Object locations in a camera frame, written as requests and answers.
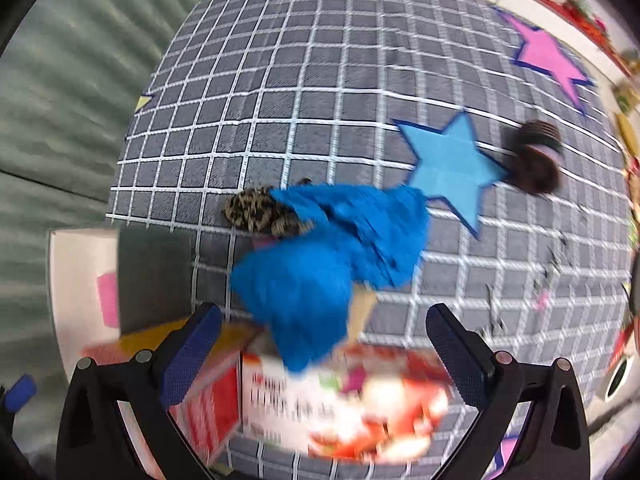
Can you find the beige cloth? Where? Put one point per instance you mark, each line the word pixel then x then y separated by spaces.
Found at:
pixel 361 305

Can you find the pink sponge block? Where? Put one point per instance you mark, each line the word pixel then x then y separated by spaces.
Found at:
pixel 108 299

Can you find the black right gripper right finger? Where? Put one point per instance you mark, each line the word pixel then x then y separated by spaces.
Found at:
pixel 553 443

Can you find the white open cardboard box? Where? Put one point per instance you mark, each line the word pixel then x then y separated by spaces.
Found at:
pixel 153 269

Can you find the green curtain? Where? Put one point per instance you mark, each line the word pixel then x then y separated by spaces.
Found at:
pixel 71 74

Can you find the blue cloth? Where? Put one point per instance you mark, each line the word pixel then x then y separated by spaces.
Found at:
pixel 301 287

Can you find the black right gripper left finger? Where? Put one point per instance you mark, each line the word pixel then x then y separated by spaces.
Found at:
pixel 93 441

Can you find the grey checked star tablecloth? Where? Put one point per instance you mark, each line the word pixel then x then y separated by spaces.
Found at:
pixel 271 92

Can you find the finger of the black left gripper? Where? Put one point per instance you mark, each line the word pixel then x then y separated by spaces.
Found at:
pixel 18 395

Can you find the red patterned barcode box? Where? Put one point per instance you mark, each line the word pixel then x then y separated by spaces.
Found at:
pixel 210 412

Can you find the dark purple knit sock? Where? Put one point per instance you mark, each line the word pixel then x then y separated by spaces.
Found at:
pixel 534 156

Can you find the leopard print scrunchie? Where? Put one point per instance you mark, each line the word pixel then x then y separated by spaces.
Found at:
pixel 254 210

